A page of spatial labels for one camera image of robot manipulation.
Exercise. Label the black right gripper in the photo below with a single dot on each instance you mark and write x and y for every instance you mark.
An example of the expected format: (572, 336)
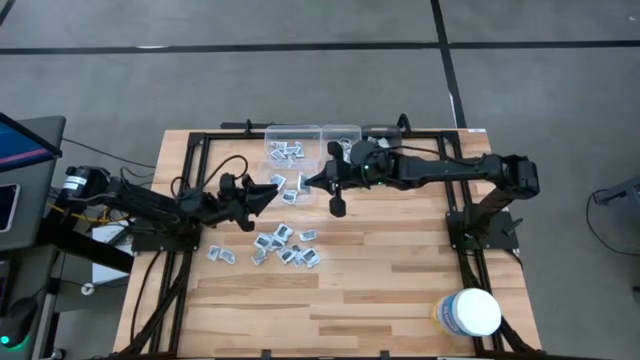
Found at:
(365, 167)

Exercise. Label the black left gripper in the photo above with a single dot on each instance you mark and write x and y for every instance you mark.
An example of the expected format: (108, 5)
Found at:
(230, 202)

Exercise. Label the green-striped bandage wrapper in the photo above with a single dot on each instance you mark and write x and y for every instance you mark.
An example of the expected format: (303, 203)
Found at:
(371, 141)

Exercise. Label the long white bandage wrapper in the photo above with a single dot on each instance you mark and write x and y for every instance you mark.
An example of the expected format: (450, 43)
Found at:
(384, 142)

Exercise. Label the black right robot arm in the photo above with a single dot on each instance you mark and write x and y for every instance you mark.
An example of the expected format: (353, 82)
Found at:
(450, 170)

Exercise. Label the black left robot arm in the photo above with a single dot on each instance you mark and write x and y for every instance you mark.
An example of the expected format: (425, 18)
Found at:
(150, 202)

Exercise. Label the large clear plastic bin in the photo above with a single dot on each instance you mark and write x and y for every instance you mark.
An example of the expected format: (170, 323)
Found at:
(305, 135)

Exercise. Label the small clear plastic bin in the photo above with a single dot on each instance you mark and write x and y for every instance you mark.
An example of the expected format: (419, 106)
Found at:
(330, 131)

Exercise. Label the black bar clamp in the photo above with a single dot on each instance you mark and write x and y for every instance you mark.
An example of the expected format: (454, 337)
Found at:
(248, 125)

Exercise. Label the dark grey plastic bin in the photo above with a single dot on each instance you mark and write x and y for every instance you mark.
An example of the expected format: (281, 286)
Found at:
(395, 132)

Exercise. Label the black hook clamp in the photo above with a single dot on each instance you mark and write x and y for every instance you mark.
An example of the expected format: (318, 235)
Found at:
(404, 122)

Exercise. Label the white table label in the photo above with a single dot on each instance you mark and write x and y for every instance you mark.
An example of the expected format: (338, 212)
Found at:
(477, 130)

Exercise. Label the white box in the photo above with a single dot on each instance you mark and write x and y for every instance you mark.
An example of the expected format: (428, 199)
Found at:
(107, 272)

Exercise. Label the black desk beam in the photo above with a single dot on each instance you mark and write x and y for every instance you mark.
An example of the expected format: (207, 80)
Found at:
(85, 245)

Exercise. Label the white-lidded round jar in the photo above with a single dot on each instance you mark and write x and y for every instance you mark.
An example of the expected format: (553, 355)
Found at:
(472, 312)

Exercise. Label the white tape roll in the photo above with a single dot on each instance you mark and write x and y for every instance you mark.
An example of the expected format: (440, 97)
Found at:
(82, 288)

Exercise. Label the grey desk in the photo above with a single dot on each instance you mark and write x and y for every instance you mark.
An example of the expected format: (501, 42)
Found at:
(42, 200)

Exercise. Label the computer monitor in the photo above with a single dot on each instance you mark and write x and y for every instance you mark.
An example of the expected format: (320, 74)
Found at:
(22, 145)

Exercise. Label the black phone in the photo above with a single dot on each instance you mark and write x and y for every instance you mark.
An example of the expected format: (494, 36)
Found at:
(7, 207)

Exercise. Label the black computer mouse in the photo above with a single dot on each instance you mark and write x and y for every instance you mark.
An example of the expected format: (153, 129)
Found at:
(17, 320)

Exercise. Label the grey stand base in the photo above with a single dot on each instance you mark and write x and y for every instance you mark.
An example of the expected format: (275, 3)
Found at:
(622, 192)

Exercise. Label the black aluminium table frame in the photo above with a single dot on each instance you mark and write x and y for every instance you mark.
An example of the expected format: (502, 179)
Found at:
(225, 135)

